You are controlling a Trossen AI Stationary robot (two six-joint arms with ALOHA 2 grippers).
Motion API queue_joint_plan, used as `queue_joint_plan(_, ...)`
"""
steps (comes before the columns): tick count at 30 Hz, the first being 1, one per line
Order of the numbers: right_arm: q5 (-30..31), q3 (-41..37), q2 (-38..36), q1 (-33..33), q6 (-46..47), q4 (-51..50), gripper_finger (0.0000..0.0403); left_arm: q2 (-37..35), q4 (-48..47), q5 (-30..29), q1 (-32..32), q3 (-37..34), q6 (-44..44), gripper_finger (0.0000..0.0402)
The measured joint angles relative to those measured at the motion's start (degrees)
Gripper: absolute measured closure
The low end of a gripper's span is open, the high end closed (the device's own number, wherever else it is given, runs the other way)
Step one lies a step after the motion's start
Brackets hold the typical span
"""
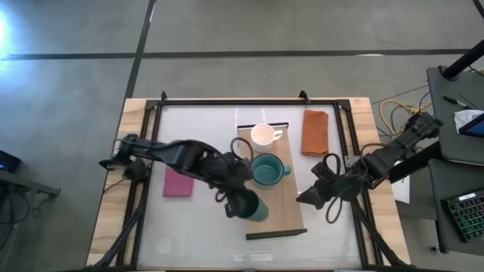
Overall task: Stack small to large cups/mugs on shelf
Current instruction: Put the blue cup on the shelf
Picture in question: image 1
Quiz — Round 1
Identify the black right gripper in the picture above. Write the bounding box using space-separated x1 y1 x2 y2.
296 158 366 211

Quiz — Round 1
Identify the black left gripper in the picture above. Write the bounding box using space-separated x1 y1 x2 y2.
210 152 259 220

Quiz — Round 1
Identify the tall teal cup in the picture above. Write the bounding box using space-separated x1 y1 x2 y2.
236 187 271 223

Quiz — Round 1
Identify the wooden cutting board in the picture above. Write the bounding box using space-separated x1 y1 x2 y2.
236 121 308 241

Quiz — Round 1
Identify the magenta folded cloth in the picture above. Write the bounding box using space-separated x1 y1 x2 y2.
162 165 195 199

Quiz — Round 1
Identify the orange folded cloth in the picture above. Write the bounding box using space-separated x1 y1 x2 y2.
301 109 330 157

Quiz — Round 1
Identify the white ceramic mug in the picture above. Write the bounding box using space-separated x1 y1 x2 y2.
250 122 284 153

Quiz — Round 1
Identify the white paper sheet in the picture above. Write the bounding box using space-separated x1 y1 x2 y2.
390 175 411 206

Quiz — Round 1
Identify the dark grey side desk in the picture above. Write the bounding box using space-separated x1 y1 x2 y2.
426 66 484 255

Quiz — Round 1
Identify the black keyboard with green keys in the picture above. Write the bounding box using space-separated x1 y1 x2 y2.
440 188 484 243

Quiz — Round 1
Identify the white tissue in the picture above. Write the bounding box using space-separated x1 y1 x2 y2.
453 109 484 134

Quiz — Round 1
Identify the black pen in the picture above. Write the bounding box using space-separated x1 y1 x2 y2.
442 94 472 111

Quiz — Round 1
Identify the black tablet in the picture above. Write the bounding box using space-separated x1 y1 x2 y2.
458 113 484 139

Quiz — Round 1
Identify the black pole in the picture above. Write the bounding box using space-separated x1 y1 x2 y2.
442 39 484 81

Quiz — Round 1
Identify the grey metal stand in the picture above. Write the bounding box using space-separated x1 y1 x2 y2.
0 169 62 213

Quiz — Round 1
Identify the black device with blue light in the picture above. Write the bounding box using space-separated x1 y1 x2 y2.
0 150 24 175

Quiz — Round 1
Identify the black cable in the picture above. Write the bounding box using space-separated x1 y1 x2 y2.
322 152 342 175
324 184 355 225
229 136 255 167

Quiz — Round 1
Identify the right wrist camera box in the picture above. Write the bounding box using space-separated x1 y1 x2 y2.
311 161 330 181

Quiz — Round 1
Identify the teal mug with handle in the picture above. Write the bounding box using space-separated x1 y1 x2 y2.
251 153 292 190

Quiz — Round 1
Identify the yellow cable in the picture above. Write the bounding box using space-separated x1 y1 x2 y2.
379 98 433 138

